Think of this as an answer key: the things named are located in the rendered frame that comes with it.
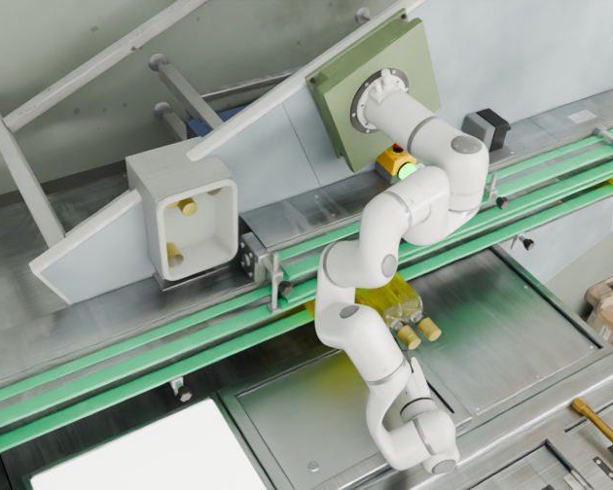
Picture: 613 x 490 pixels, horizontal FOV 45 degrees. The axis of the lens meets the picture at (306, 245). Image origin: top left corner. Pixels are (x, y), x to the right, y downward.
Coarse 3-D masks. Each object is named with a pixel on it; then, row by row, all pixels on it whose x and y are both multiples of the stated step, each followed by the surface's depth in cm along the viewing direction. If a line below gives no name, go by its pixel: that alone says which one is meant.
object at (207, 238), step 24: (192, 192) 146; (168, 216) 156; (192, 216) 159; (216, 216) 163; (168, 240) 160; (192, 240) 164; (216, 240) 166; (168, 264) 160; (192, 264) 160; (216, 264) 162
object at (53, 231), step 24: (192, 0) 193; (144, 24) 193; (168, 24) 193; (120, 48) 190; (72, 72) 191; (96, 72) 191; (48, 96) 188; (264, 96) 164; (0, 120) 188; (24, 120) 188; (0, 144) 182; (24, 168) 174; (24, 192) 170; (48, 216) 163; (48, 240) 159
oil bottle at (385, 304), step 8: (360, 288) 172; (376, 288) 172; (384, 288) 172; (368, 296) 170; (376, 296) 170; (384, 296) 170; (392, 296) 171; (376, 304) 168; (384, 304) 168; (392, 304) 168; (400, 304) 169; (384, 312) 167; (392, 312) 167; (400, 312) 168; (384, 320) 167; (392, 320) 167
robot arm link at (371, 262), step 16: (384, 192) 134; (368, 208) 131; (384, 208) 130; (400, 208) 131; (368, 224) 127; (384, 224) 128; (400, 224) 130; (368, 240) 126; (384, 240) 126; (336, 256) 133; (352, 256) 129; (368, 256) 125; (384, 256) 126; (336, 272) 134; (352, 272) 129; (368, 272) 126; (384, 272) 126; (368, 288) 131
